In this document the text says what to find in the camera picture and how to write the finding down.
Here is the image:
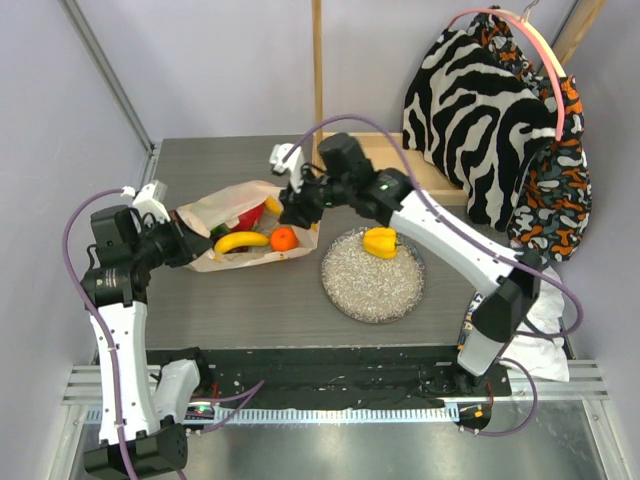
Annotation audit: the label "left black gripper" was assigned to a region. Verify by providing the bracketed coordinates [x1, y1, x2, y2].
[130, 209, 213, 270]

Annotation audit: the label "orange fake tangerine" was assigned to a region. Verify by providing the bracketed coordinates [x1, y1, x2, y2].
[269, 227, 299, 252]

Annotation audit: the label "yellow fake banana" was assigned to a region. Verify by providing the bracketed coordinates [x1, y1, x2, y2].
[264, 196, 282, 216]
[214, 231, 270, 254]

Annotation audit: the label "translucent plastic bag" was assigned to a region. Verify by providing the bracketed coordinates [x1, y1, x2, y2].
[177, 180, 320, 273]

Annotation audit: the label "yellow fake bell pepper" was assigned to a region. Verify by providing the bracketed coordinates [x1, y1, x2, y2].
[362, 227, 398, 260]

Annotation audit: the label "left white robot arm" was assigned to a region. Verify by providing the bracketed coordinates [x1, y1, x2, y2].
[81, 204, 213, 479]

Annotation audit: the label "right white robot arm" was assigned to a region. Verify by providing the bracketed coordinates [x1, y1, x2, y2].
[269, 133, 541, 395]

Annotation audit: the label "green fake fruit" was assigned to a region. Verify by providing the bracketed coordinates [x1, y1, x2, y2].
[210, 223, 231, 243]

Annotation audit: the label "dark fake grapes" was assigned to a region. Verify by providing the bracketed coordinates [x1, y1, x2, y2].
[225, 246, 251, 254]

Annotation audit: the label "red fake dragon fruit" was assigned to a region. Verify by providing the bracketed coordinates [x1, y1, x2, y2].
[232, 203, 265, 232]

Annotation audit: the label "speckled ceramic plate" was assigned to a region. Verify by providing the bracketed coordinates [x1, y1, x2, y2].
[321, 227, 426, 324]

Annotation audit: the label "wooden rack base tray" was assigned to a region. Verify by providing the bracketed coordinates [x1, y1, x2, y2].
[310, 130, 474, 207]

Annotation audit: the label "zebra print garment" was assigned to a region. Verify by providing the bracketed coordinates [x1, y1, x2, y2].
[402, 29, 556, 232]

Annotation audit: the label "wooden rack left pole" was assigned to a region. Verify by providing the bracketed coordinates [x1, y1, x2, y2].
[310, 0, 325, 171]

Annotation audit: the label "wooden rack pole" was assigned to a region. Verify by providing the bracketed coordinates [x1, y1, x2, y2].
[310, 0, 325, 171]
[552, 0, 607, 66]

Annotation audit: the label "orange patterned dark garment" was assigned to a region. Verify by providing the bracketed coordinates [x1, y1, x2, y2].
[468, 13, 592, 262]

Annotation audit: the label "white printed tank top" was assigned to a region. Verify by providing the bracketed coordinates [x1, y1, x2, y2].
[456, 267, 569, 382]

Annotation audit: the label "pink clothes hanger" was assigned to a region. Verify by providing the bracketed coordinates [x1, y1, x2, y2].
[447, 1, 566, 141]

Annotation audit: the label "wooden rack right pole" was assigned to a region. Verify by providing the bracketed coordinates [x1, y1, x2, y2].
[552, 0, 607, 66]

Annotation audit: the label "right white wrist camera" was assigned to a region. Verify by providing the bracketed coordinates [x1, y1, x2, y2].
[269, 143, 305, 193]

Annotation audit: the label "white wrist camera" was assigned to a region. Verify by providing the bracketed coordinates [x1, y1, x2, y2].
[269, 143, 305, 193]
[121, 180, 170, 223]

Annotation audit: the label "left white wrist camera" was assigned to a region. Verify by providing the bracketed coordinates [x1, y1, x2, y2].
[121, 180, 170, 223]

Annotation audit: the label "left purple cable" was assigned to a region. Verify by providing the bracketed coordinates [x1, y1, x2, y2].
[62, 187, 266, 480]

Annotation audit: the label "purple cable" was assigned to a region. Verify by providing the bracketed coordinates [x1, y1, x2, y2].
[62, 187, 266, 480]
[279, 113, 585, 439]

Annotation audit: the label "black mounting base plate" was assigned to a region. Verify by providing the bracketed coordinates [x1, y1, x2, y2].
[142, 346, 512, 410]

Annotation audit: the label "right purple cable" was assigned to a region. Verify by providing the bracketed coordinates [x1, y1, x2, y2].
[279, 113, 585, 439]

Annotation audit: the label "aluminium frame rail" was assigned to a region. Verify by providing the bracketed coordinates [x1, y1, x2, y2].
[47, 362, 626, 480]

